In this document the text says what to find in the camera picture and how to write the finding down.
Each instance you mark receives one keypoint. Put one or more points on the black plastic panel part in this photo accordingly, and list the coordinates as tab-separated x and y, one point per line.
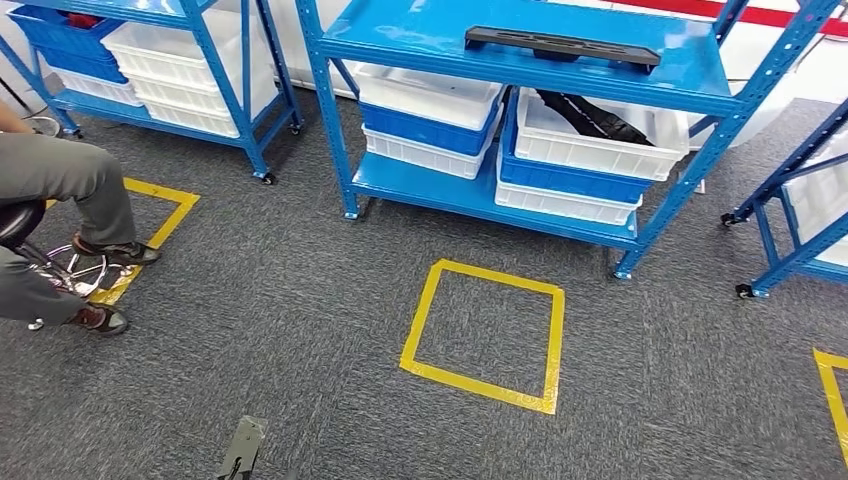
563	45

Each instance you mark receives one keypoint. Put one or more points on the blue metal shelf rack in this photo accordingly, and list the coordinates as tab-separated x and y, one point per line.
795	264
218	73
411	33

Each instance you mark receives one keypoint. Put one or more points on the black ribbed part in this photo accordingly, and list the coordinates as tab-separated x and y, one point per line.
596	119

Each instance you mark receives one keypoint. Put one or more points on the white plastic crate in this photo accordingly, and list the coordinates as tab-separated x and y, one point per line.
424	99
821	192
172	96
159	50
563	205
424	159
99	89
192	122
596	159

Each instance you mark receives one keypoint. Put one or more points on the blue plastic crate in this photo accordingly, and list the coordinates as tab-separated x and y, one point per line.
570	182
424	136
66	53

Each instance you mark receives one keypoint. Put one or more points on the grey floor outlet plate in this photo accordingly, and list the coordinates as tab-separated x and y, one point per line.
696	185

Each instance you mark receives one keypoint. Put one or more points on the person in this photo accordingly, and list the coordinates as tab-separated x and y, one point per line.
60	172

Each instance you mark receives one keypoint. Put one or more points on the red item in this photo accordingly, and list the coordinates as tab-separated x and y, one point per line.
83	20

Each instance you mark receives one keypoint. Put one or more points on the chrome base stool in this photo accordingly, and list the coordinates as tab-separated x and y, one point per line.
16	222

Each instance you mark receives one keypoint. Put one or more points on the red barrier belt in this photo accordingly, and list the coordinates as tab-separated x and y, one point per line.
772	14

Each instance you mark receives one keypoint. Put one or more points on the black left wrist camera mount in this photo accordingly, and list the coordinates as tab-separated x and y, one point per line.
242	447

